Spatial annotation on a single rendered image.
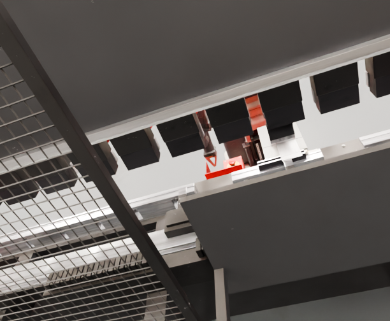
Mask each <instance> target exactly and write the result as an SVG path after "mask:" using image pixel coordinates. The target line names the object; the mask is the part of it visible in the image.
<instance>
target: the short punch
mask: <svg viewBox="0 0 390 321"><path fill-rule="evenodd" d="M266 128H267V131H268V135H269V138H270V142H271V144H273V143H277V142H280V141H284V140H287V139H291V138H295V133H294V127H293V123H291V124H287V125H283V126H280V127H276V128H274V129H270V130H268V126H267V124H266Z"/></svg>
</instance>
